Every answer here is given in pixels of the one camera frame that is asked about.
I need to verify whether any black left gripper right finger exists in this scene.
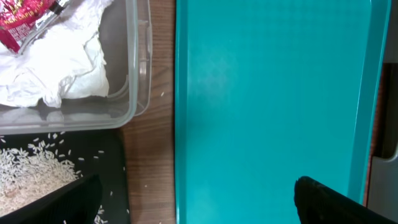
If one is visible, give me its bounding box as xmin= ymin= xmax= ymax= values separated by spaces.
xmin=294 ymin=176 xmax=396 ymax=224

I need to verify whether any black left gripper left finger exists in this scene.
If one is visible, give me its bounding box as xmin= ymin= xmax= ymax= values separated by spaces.
xmin=1 ymin=174 xmax=103 ymax=224

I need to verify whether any white napkin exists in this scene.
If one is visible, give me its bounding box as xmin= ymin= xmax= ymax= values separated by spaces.
xmin=1 ymin=0 xmax=113 ymax=108

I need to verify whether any red foil wrapper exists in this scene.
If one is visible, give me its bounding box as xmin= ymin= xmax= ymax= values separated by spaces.
xmin=1 ymin=0 xmax=71 ymax=55

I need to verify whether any grey dishwasher rack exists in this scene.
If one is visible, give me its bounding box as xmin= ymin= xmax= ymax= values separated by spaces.
xmin=368 ymin=0 xmax=397 ymax=222

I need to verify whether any clear plastic waste bin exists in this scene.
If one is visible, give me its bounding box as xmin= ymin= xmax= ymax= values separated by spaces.
xmin=1 ymin=0 xmax=152 ymax=135

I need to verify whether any black plastic tray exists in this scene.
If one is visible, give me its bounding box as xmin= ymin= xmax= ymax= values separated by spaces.
xmin=1 ymin=129 xmax=131 ymax=224

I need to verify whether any pile of rice grains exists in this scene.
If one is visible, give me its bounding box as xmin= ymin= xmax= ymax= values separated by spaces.
xmin=1 ymin=146 xmax=103 ymax=223

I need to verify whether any teal serving tray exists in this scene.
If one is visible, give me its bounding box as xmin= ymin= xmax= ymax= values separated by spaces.
xmin=175 ymin=0 xmax=392 ymax=223

